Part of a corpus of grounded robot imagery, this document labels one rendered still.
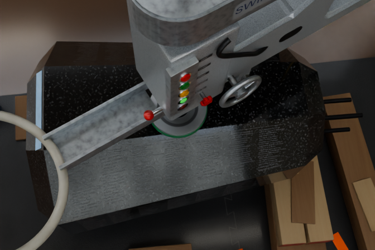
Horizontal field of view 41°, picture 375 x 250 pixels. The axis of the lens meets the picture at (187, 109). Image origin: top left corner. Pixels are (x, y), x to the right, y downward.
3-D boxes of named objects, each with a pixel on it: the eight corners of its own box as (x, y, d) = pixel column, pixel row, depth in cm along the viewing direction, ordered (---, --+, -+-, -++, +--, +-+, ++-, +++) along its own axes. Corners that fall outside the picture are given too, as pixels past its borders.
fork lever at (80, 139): (221, 33, 172) (223, 26, 167) (253, 77, 167) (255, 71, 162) (40, 131, 157) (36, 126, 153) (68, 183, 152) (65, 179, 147)
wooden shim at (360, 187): (351, 183, 251) (352, 182, 249) (369, 178, 252) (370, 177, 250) (370, 231, 242) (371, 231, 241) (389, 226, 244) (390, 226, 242)
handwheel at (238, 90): (241, 68, 160) (248, 47, 146) (259, 93, 158) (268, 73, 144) (202, 90, 157) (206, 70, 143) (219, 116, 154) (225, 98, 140)
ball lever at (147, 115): (163, 103, 152) (163, 99, 149) (168, 111, 151) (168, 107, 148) (142, 115, 150) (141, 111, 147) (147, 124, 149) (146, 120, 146)
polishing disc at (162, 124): (161, 144, 177) (161, 143, 176) (139, 94, 184) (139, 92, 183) (215, 123, 181) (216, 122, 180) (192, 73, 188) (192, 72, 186)
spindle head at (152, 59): (226, 22, 169) (246, -68, 127) (263, 72, 163) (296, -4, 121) (135, 71, 162) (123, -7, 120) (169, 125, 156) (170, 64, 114)
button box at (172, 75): (188, 97, 145) (193, 52, 118) (193, 104, 144) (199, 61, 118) (165, 110, 143) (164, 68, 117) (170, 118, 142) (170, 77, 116)
